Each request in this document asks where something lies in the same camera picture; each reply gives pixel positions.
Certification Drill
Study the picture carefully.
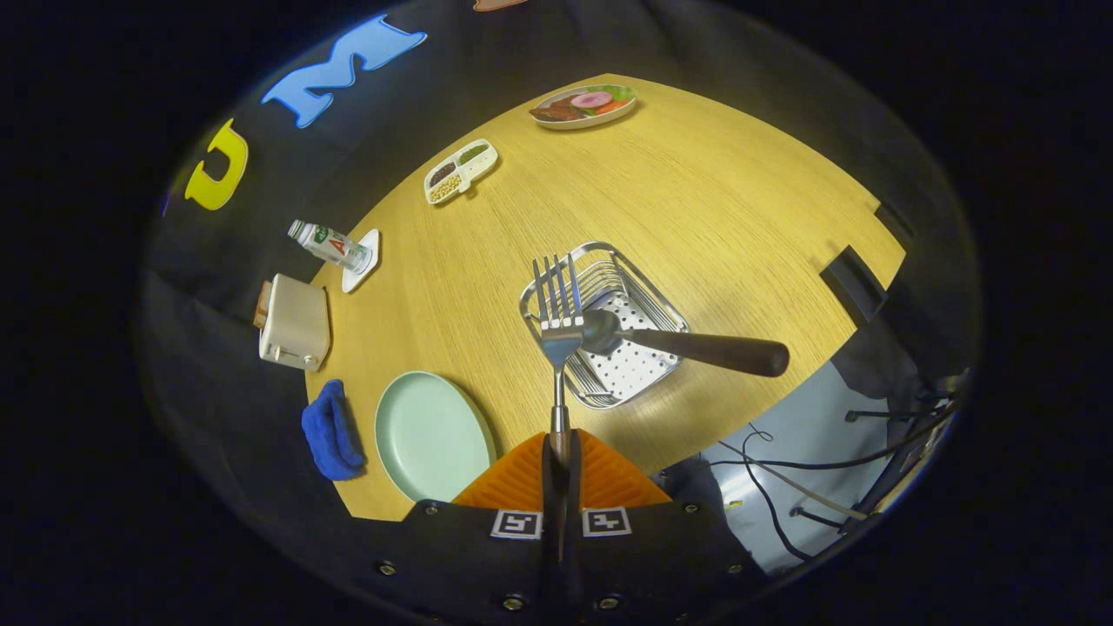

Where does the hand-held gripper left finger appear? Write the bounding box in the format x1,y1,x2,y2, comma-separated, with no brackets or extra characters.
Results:
365,432,563,626

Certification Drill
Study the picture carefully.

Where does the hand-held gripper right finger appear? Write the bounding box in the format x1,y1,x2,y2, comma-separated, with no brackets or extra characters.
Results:
563,429,771,626

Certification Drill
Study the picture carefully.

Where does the metal fork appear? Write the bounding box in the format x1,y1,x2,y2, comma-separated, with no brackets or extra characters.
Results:
532,254,586,475

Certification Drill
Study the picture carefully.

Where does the metal spoon with dark handle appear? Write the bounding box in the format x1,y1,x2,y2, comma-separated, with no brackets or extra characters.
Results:
581,309,790,378

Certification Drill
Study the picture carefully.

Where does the pale green plate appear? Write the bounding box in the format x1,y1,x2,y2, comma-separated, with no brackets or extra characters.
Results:
375,371,498,503

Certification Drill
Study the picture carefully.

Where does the blue folded cloth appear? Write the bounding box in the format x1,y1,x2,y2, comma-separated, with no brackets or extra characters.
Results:
301,379,366,482

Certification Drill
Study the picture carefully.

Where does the white square coaster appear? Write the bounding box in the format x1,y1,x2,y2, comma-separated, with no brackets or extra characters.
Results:
341,229,381,294

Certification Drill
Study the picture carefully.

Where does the cream white toaster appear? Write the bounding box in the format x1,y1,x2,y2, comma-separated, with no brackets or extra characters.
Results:
258,274,332,372

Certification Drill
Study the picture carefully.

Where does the clear plastic drink bottle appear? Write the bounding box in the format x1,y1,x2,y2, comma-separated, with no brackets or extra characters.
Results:
288,219,373,275

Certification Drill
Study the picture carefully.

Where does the white divided dish with beans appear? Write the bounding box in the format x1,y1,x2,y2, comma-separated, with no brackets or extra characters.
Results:
423,139,499,206

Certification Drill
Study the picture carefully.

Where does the black table clamp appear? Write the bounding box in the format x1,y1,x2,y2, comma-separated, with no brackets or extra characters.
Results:
820,246,888,324
874,203,916,249

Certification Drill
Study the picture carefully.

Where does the black backdrop cloth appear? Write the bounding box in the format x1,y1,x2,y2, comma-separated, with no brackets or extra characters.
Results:
135,0,983,601

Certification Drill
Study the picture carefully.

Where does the white plate of food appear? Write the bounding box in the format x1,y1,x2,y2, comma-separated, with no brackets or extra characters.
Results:
530,83,638,130

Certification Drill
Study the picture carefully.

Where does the metal wire drain basket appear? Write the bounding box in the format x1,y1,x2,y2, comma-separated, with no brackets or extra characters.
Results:
520,242,690,410

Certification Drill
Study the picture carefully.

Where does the black cable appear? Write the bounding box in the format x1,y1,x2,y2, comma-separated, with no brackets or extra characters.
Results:
742,424,816,563
709,417,957,471

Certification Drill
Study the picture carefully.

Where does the beige cable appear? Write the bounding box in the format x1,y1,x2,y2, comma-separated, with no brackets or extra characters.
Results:
755,465,870,521

